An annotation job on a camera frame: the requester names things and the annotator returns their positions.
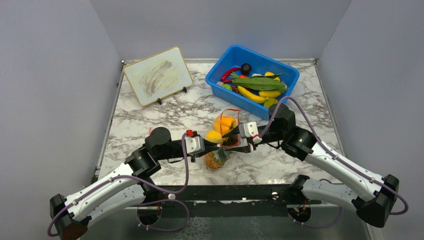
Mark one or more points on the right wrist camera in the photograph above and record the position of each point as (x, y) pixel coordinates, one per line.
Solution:
(249, 130)

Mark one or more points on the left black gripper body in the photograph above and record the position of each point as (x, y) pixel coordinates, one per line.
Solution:
(176, 151)

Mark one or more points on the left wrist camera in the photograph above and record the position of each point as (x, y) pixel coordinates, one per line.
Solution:
(194, 143)

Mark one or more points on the orange toy bell pepper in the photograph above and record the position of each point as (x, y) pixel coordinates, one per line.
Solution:
(224, 124)

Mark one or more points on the clear orange zip bag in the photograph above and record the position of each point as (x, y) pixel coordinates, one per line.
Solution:
(234, 141)

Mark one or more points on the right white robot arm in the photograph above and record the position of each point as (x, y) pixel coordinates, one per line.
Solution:
(370, 195)

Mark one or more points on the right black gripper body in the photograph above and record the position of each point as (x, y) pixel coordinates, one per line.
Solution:
(270, 135)

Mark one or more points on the dark round plum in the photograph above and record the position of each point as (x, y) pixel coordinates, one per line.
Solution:
(245, 69)

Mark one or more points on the green toy lime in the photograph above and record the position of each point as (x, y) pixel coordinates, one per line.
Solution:
(228, 87)

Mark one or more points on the green leafy vegetable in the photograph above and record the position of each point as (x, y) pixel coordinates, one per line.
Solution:
(260, 83)

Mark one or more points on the white drawing board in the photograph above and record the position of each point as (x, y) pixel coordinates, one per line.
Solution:
(158, 76)

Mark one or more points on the red toy chili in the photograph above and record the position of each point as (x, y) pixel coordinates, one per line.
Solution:
(226, 76)

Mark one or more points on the yellow toy banana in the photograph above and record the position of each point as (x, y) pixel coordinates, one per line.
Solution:
(261, 97)

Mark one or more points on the yellow toy starfruit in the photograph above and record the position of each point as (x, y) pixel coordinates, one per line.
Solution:
(270, 102)

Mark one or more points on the blue plastic bin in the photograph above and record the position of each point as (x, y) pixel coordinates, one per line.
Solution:
(235, 56)

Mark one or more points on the small yellow toy fruit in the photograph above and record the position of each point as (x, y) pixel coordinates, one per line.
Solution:
(271, 75)

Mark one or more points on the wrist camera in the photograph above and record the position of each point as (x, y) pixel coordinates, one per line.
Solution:
(249, 130)
(194, 143)

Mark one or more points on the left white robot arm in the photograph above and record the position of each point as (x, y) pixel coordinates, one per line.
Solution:
(128, 184)

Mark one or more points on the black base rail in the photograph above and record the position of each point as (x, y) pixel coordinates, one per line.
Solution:
(214, 201)

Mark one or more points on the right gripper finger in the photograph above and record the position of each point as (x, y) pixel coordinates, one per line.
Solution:
(241, 149)
(234, 132)

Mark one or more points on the red toy grapes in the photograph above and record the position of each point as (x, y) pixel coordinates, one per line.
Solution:
(235, 89)

